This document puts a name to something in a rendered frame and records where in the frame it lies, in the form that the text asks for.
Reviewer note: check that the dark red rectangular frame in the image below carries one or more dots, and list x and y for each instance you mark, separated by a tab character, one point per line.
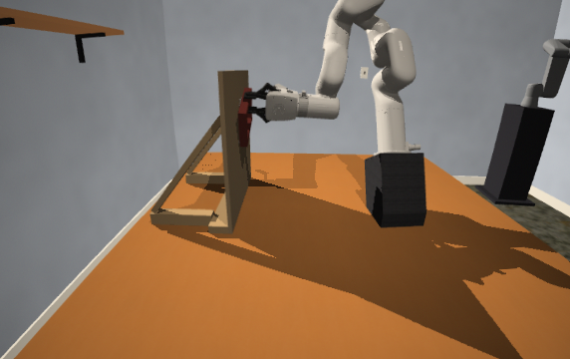
244	119

